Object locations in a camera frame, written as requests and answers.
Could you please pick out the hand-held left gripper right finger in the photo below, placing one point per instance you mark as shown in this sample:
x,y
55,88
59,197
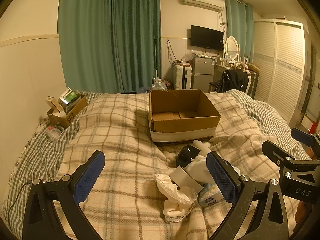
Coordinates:
x,y
222,180

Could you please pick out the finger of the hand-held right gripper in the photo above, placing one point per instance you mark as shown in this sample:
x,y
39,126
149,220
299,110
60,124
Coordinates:
x,y
273,151
303,136

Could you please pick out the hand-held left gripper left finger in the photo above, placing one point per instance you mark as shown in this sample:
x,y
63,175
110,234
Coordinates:
x,y
87,180

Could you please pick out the soft tissue pack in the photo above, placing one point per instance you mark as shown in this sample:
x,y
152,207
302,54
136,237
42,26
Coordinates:
x,y
211,197

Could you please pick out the white plastic figure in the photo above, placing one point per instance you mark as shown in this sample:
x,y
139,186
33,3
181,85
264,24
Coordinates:
x,y
203,148

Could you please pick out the white paper roll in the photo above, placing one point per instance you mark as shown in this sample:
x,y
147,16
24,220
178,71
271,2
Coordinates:
x,y
183,177

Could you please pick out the black round device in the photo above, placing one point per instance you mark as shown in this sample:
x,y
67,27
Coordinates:
x,y
186,155

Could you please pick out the white lace-trimmed sock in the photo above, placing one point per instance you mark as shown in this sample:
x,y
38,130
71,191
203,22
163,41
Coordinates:
x,y
175,197

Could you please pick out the beige plaid blanket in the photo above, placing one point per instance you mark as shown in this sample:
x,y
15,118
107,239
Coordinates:
x,y
125,140

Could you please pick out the clear plastic bottle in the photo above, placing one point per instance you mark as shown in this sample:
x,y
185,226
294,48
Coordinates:
x,y
54,133

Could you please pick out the green checked bed sheet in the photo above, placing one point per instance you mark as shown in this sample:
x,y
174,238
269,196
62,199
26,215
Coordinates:
x,y
32,160

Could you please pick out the small brown cardboard box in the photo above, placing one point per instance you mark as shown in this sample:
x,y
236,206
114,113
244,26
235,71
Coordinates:
x,y
72,113

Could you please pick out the brown patterned suitcase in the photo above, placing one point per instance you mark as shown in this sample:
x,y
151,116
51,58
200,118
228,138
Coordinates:
x,y
253,82

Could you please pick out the white louvred wardrobe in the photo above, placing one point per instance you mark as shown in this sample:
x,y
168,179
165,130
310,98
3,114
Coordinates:
x,y
277,67

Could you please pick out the slim beige carton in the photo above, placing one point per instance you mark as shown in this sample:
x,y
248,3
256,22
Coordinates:
x,y
55,104

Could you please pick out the black jacket on chair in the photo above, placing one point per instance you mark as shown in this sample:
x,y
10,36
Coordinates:
x,y
232,80

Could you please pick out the green product box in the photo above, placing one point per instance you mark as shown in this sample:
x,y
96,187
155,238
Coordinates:
x,y
68,97

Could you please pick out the dressing table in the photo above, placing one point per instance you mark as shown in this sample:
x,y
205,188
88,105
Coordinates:
x,y
222,71

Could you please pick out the grey small refrigerator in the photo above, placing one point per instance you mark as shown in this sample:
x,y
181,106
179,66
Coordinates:
x,y
203,72

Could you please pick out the white ribbed suitcase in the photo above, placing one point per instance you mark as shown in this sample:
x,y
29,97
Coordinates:
x,y
180,77

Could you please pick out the white oval vanity mirror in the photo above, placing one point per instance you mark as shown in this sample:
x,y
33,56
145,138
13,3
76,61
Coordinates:
x,y
231,47

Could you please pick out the large clear water bottle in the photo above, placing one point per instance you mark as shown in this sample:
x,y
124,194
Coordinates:
x,y
159,85

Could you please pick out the light green curtain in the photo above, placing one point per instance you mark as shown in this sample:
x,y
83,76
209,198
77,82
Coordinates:
x,y
238,27

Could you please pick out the clear plastic bag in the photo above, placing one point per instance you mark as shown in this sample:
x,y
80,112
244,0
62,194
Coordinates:
x,y
187,56

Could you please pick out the mop pole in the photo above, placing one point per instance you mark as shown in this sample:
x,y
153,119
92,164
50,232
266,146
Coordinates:
x,y
155,57

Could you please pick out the dark green curtain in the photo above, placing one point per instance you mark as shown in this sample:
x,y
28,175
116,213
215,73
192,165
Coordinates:
x,y
110,37

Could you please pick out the white air conditioner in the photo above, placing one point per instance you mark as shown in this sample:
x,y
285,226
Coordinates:
x,y
202,0

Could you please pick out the black wall television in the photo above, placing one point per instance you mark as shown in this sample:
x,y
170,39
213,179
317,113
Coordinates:
x,y
206,37

